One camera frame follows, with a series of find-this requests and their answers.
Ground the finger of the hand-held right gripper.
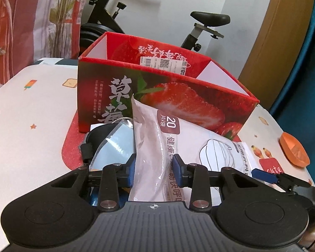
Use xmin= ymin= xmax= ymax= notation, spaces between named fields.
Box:
xmin=251 ymin=168 xmax=312 ymax=195

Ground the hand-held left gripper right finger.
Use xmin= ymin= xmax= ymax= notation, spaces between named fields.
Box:
xmin=172 ymin=154 xmax=255 ymax=211

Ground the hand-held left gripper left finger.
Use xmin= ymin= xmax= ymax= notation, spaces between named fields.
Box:
xmin=51 ymin=154 xmax=137 ymax=211

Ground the white face mask packet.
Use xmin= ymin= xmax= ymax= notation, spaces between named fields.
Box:
xmin=128 ymin=94 xmax=253 ymax=203

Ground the red strawberry print cardboard box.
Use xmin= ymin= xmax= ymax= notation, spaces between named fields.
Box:
xmin=77 ymin=31 xmax=260 ymax=142

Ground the white cartoon print packet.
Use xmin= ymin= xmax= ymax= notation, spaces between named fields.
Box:
xmin=245 ymin=143 xmax=286 ymax=189

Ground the small clear printed packet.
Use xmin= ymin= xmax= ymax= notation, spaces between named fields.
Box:
xmin=232 ymin=141 xmax=253 ymax=174

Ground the red glitter mat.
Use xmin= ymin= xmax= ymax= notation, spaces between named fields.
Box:
xmin=62 ymin=110 xmax=95 ymax=172

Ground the teal blue curtain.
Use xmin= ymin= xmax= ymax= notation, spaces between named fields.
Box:
xmin=269 ymin=0 xmax=315 ymax=187

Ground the white cartoon print tablecloth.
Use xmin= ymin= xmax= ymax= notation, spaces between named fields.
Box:
xmin=0 ymin=58 xmax=315 ymax=243

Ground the grey geometric pattern cloth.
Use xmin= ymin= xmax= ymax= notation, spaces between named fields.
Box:
xmin=34 ymin=57 xmax=80 ymax=67

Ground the wooden door panel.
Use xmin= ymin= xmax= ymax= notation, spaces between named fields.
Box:
xmin=238 ymin=0 xmax=315 ymax=111

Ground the black exercise bike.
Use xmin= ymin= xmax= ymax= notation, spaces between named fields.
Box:
xmin=80 ymin=0 xmax=231 ymax=59

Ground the floral red white curtain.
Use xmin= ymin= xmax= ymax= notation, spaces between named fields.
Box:
xmin=0 ymin=0 xmax=89 ymax=98

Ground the black strap pouch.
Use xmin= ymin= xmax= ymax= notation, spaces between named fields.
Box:
xmin=80 ymin=125 xmax=116 ymax=164

